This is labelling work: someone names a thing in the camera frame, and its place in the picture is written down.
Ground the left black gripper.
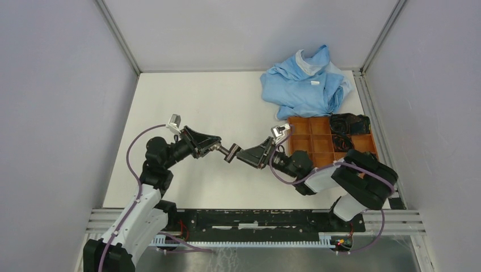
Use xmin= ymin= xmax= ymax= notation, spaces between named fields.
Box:
xmin=163 ymin=125 xmax=221 ymax=169

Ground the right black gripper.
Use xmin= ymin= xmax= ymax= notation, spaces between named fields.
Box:
xmin=236 ymin=136 xmax=298 ymax=178

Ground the small grey faucet fitting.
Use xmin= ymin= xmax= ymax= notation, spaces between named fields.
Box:
xmin=210 ymin=143 xmax=225 ymax=152

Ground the dark metal faucet tee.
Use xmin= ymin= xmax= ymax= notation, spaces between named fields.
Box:
xmin=219 ymin=143 xmax=242 ymax=163

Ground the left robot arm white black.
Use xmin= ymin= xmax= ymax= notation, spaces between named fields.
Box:
xmin=83 ymin=126 xmax=221 ymax=271

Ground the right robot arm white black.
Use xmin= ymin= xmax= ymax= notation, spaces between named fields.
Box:
xmin=235 ymin=137 xmax=399 ymax=231

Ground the orange compartment tray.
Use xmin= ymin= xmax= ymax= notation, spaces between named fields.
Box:
xmin=287 ymin=113 xmax=377 ymax=167

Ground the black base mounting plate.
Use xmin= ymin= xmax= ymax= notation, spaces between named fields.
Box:
xmin=164 ymin=209 xmax=366 ymax=243

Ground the blue crumpled cloth garment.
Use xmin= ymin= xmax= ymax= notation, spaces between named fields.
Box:
xmin=260 ymin=45 xmax=353 ymax=120

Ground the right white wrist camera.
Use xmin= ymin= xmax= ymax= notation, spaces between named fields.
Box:
xmin=271 ymin=123 xmax=292 ymax=145

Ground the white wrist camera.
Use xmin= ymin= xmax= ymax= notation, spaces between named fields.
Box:
xmin=271 ymin=123 xmax=292 ymax=145
xmin=166 ymin=114 xmax=182 ymax=135

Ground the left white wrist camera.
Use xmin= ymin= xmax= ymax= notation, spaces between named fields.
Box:
xmin=166 ymin=114 xmax=182 ymax=135

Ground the black cable bundle middle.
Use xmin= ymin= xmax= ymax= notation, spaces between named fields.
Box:
xmin=331 ymin=134 xmax=355 ymax=153

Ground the black cable bundle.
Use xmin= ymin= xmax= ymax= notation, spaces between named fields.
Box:
xmin=331 ymin=134 xmax=355 ymax=153
xmin=329 ymin=113 xmax=372 ymax=136

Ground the black cable bundle top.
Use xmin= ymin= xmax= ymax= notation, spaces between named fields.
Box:
xmin=329 ymin=113 xmax=372 ymax=136

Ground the white slotted cable duct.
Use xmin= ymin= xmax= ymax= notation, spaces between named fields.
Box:
xmin=148 ymin=234 xmax=354 ymax=249

